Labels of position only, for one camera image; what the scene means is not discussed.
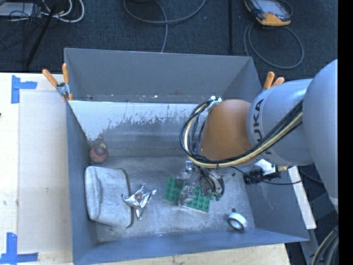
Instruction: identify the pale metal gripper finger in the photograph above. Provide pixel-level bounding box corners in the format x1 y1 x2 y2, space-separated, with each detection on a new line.
178 188 195 206
187 174 200 190

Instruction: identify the green studded flat block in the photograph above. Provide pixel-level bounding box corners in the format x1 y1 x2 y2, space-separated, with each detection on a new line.
162 177 212 214

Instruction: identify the crumpled silver foil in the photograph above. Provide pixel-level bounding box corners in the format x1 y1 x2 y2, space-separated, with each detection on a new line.
121 183 158 221

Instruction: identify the white grey padded packet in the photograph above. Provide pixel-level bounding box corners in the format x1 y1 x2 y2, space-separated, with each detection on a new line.
84 165 135 229

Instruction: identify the red-brown ball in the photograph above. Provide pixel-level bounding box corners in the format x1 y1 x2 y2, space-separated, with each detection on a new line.
89 144 109 165

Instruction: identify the grey metal bin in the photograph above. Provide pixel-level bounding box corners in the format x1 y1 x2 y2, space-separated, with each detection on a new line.
63 47 311 265

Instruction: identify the white tape ring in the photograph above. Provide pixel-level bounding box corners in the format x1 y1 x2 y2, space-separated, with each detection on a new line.
227 208 248 232

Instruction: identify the black cylinder on white bracket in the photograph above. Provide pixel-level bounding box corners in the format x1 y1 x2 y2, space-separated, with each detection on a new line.
242 158 282 186

